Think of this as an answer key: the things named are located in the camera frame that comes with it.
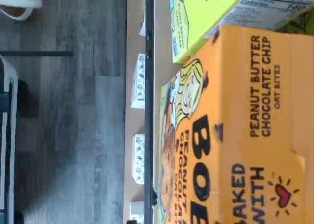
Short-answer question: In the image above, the black metal shelf rack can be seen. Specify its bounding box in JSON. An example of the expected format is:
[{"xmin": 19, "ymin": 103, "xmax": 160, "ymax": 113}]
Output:
[{"xmin": 143, "ymin": 0, "xmax": 158, "ymax": 224}]

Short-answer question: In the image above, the white patterned pantry box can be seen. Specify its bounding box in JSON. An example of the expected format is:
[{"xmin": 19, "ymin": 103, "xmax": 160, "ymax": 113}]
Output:
[
  {"xmin": 139, "ymin": 12, "xmax": 147, "ymax": 37},
  {"xmin": 132, "ymin": 134, "xmax": 146, "ymax": 185},
  {"xmin": 131, "ymin": 53, "xmax": 146, "ymax": 110}
]

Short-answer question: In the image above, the thin black metal bar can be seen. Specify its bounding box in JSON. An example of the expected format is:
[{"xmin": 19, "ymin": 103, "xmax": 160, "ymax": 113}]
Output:
[{"xmin": 0, "ymin": 51, "xmax": 74, "ymax": 57}]

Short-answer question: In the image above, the orange Bobo's peanut butter box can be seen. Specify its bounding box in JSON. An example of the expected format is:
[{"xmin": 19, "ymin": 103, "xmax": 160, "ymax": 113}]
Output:
[
  {"xmin": 159, "ymin": 24, "xmax": 306, "ymax": 224},
  {"xmin": 290, "ymin": 33, "xmax": 314, "ymax": 224}
]

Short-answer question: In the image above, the brown object with white rim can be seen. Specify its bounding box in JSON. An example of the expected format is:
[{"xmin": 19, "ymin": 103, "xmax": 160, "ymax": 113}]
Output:
[{"xmin": 0, "ymin": 0, "xmax": 44, "ymax": 21}]

